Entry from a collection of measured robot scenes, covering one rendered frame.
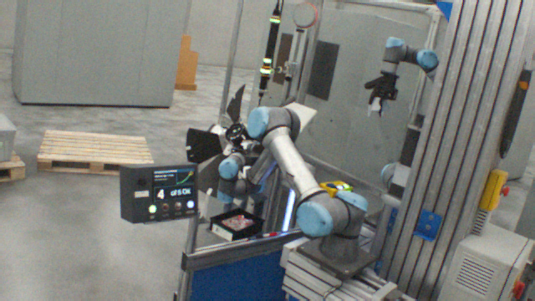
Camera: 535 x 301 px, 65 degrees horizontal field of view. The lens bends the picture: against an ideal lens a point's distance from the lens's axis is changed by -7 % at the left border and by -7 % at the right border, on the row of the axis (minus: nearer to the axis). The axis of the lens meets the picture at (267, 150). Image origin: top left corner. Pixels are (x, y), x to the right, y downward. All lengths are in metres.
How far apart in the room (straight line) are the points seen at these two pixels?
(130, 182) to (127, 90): 6.34
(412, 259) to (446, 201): 0.25
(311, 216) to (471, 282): 0.57
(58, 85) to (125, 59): 1.17
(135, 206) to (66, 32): 6.00
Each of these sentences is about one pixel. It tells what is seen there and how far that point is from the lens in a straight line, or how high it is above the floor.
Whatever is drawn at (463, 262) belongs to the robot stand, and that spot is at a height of 1.18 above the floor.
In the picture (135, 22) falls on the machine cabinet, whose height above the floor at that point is 1.45.
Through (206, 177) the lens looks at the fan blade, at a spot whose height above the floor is 1.00.
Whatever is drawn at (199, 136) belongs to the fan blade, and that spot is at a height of 1.12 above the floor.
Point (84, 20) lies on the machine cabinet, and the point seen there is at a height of 1.38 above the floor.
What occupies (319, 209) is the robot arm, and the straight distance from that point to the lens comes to 1.44.
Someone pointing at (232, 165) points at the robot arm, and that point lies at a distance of 1.84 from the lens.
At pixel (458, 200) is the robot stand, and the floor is 1.35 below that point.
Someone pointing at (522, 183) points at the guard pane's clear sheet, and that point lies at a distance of 2.28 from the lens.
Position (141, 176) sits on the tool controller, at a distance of 1.53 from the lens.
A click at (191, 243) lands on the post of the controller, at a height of 0.91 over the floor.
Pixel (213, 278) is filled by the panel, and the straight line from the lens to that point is 1.99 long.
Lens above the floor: 1.78
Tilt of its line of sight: 16 degrees down
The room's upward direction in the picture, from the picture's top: 11 degrees clockwise
